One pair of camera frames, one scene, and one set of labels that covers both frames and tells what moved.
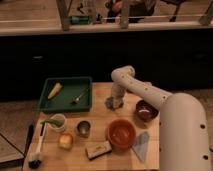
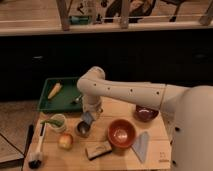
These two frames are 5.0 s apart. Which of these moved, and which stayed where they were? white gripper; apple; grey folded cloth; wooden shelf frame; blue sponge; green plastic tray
Moved: white gripper; blue sponge
Stayed: green plastic tray; wooden shelf frame; grey folded cloth; apple
